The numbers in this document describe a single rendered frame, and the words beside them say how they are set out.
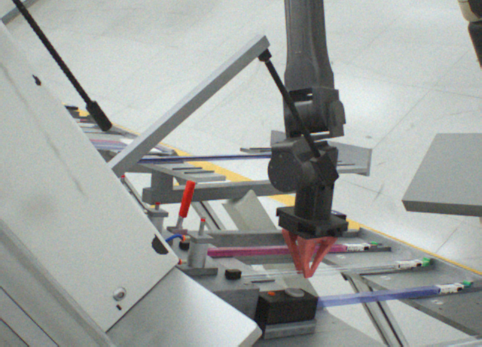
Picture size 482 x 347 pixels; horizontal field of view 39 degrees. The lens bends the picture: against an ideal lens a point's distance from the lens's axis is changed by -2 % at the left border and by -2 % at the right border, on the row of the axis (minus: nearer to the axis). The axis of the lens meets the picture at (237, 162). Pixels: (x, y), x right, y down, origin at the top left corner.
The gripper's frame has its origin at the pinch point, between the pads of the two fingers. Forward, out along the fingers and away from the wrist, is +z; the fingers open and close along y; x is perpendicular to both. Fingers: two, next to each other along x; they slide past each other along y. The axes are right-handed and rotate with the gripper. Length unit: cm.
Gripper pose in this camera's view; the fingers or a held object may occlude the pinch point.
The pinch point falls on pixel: (305, 270)
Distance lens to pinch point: 108.0
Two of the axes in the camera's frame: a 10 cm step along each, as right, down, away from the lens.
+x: 8.2, -0.5, 5.7
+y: 5.7, 2.2, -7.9
